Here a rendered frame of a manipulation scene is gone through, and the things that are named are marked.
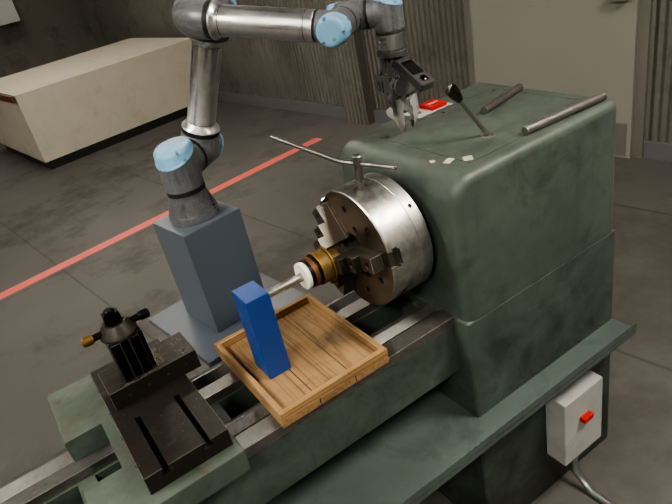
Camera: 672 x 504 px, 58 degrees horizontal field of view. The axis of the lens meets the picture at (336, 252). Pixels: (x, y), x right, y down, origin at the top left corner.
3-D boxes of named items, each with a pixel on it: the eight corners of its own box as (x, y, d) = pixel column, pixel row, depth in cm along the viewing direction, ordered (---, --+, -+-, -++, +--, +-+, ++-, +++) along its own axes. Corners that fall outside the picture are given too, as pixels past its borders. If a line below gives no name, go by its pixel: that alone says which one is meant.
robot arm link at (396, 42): (411, 28, 152) (386, 37, 148) (414, 47, 154) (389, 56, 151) (393, 27, 157) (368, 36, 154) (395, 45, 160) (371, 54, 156)
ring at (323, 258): (322, 236, 150) (291, 252, 146) (343, 247, 142) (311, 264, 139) (330, 268, 154) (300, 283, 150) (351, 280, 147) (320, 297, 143)
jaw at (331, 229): (353, 237, 154) (330, 197, 156) (360, 230, 150) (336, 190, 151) (318, 255, 150) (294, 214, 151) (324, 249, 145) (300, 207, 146)
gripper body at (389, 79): (399, 88, 166) (392, 44, 161) (419, 92, 160) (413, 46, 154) (377, 97, 163) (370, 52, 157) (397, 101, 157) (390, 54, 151)
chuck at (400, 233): (352, 259, 174) (338, 161, 157) (426, 310, 152) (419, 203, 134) (327, 272, 171) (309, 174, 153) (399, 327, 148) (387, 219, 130)
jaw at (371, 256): (367, 237, 148) (396, 245, 138) (372, 255, 150) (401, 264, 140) (331, 256, 144) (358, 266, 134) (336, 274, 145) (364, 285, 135)
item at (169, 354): (186, 347, 147) (179, 330, 145) (202, 366, 140) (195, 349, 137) (105, 389, 139) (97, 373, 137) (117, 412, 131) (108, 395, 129)
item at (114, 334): (130, 316, 136) (125, 306, 134) (141, 331, 130) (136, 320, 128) (96, 333, 132) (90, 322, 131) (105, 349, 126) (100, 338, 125)
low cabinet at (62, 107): (213, 104, 764) (193, 37, 723) (45, 172, 648) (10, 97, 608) (150, 95, 889) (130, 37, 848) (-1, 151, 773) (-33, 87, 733)
